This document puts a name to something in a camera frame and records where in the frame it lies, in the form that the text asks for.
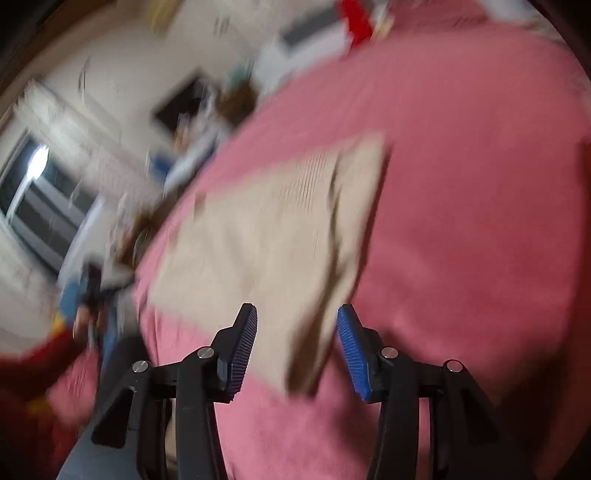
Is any pink bed sheet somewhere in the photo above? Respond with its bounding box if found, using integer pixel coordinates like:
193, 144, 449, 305
46, 9, 591, 480

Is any window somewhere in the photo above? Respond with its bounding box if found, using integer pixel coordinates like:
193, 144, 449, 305
0, 131, 100, 275

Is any dark screen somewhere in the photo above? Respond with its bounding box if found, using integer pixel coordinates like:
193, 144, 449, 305
152, 69, 211, 139

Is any red plush toy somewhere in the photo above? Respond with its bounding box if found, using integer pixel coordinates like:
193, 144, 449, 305
341, 0, 376, 44

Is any person's red clothing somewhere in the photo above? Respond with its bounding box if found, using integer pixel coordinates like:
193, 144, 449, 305
0, 330, 95, 467

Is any beige knit garment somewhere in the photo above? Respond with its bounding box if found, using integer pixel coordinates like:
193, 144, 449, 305
148, 133, 387, 395

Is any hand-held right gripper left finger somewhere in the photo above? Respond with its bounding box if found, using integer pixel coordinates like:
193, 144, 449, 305
91, 303, 258, 480

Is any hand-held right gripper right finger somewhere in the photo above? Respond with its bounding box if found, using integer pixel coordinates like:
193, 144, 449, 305
337, 304, 536, 480

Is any white curtain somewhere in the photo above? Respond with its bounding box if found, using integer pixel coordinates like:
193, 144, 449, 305
18, 80, 167, 217

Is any wooden cabinet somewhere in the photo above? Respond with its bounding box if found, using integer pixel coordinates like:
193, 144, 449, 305
217, 83, 258, 123

